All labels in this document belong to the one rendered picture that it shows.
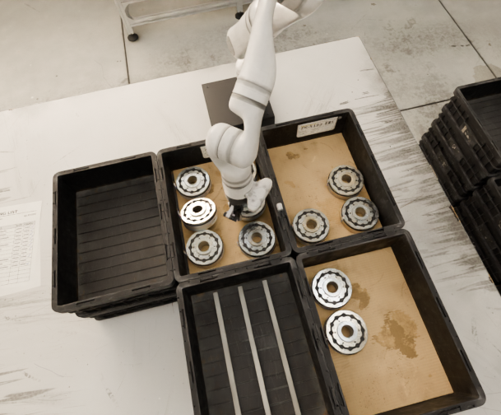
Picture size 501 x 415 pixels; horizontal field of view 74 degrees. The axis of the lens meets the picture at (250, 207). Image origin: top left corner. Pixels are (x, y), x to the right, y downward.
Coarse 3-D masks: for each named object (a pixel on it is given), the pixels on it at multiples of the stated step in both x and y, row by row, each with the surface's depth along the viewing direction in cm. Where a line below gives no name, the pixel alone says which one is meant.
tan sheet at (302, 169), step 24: (312, 144) 108; (336, 144) 108; (288, 168) 105; (312, 168) 105; (288, 192) 102; (312, 192) 101; (360, 192) 101; (288, 216) 98; (336, 216) 98; (360, 216) 97
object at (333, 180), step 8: (336, 168) 101; (344, 168) 101; (352, 168) 100; (336, 176) 99; (360, 176) 99; (336, 184) 98; (360, 184) 98; (336, 192) 98; (344, 192) 97; (352, 192) 97
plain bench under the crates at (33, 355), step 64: (320, 64) 140; (0, 128) 133; (64, 128) 131; (128, 128) 130; (192, 128) 129; (384, 128) 125; (0, 192) 121; (448, 256) 105; (0, 320) 102; (64, 320) 101; (128, 320) 101; (0, 384) 95; (64, 384) 94; (128, 384) 94
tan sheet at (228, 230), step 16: (176, 176) 105; (224, 192) 102; (224, 208) 100; (224, 224) 98; (240, 224) 98; (272, 224) 97; (224, 240) 96; (256, 240) 96; (224, 256) 94; (240, 256) 94; (192, 272) 93
